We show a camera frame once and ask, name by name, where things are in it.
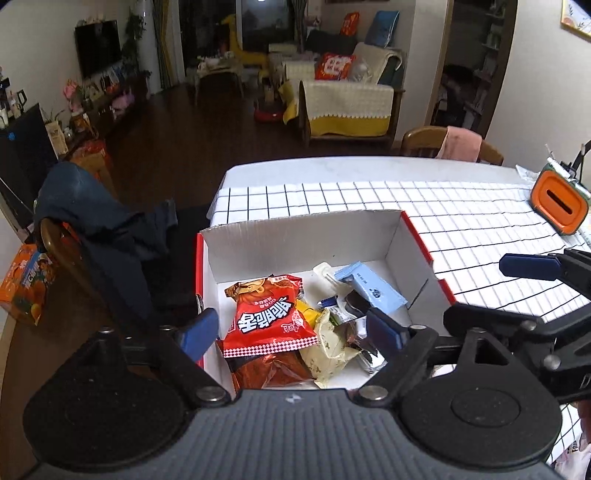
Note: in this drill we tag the red floor toy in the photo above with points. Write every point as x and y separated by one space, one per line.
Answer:
268 110

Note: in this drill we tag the red-brown foil snack packet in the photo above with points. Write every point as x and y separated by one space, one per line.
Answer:
272 369

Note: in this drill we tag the pink flower bouquet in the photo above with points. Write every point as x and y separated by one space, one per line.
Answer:
71 90

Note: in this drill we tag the red cardboard box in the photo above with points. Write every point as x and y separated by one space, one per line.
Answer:
295 240

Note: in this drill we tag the sofa with cream cover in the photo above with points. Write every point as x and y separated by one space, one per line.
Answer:
346 106

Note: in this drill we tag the pink plush toy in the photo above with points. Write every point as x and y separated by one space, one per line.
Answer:
122 100

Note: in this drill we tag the black television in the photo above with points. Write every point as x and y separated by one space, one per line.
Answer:
98 48

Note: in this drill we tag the colourful framed wall picture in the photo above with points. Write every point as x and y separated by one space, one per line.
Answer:
577 18

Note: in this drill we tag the white marker pens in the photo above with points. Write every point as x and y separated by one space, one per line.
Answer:
561 166

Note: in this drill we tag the light blue snack packet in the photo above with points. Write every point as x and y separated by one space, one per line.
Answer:
374 288

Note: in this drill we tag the white checked tablecloth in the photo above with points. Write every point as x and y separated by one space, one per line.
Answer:
461 217

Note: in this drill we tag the red snack packet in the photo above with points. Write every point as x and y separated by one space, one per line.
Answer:
268 318

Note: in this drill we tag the dark television console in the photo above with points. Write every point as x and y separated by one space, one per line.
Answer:
106 115

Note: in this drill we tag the patterned window curtain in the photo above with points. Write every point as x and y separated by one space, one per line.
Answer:
298 23
168 46

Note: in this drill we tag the black water dispenser cabinet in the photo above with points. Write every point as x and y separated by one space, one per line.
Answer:
23 157

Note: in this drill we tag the white tower air conditioner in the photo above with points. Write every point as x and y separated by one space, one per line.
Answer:
150 55

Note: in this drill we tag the wooden coffee table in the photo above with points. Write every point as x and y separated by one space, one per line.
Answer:
217 69

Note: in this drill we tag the orange red crates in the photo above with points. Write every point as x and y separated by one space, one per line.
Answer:
94 159

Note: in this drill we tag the small white pouch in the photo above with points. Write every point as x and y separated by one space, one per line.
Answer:
325 274

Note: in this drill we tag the tall green houseplant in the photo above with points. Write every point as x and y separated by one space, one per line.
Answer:
134 46

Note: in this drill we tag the orange printed carton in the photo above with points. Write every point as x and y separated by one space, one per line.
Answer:
27 286

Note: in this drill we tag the cream snack packet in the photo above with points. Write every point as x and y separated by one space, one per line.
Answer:
323 355

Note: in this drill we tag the white paper carton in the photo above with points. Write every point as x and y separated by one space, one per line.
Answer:
56 138

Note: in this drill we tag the white and blue packet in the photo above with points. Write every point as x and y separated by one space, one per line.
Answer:
339 311

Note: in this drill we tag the wooden dining chair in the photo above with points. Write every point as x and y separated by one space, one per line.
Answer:
418 141

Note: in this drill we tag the yellow giraffe toy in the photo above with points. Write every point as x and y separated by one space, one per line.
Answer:
251 57

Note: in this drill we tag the chair with dark jacket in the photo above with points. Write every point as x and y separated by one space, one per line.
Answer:
101 221

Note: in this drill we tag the dark brown chocolate packet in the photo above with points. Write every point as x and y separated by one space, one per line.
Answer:
351 334

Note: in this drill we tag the orange and green desk organizer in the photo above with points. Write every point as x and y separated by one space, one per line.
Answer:
556 201

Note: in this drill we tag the dark triangular snack packet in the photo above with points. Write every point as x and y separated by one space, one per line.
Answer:
358 302

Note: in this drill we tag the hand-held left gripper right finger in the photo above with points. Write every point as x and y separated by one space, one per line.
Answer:
385 330

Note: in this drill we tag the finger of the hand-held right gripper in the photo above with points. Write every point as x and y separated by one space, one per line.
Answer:
503 325
526 267

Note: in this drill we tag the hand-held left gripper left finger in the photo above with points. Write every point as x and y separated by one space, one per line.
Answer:
198 332

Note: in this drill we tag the blue cushion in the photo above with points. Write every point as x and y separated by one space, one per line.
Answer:
384 27

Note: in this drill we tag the red printed cushion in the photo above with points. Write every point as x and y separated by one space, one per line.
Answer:
334 67

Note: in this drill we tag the pink towel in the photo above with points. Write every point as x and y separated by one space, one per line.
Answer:
461 143

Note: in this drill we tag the red and orange cushion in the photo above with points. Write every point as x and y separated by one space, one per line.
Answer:
350 23

